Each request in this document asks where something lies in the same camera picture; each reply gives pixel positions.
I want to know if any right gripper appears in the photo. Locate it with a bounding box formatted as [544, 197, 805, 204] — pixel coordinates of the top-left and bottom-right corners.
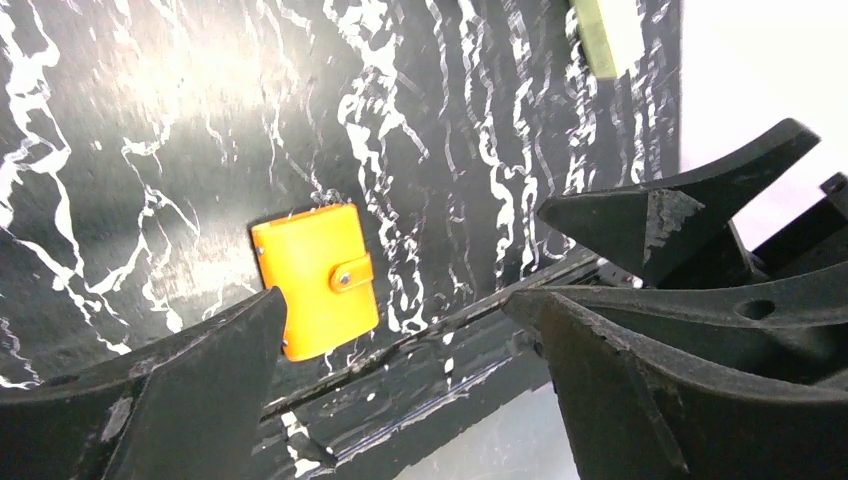
[504, 118, 847, 385]

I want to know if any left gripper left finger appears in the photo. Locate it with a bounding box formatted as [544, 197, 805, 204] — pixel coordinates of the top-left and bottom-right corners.
[1, 288, 287, 479]

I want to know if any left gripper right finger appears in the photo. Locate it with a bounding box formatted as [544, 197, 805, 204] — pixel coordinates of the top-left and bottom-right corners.
[533, 291, 847, 479]

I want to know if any orange card holder wallet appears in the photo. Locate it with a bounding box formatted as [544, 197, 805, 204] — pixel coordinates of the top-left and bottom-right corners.
[250, 204, 379, 362]

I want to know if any white box with red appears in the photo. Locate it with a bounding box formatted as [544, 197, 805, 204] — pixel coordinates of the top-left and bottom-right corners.
[571, 0, 645, 80]

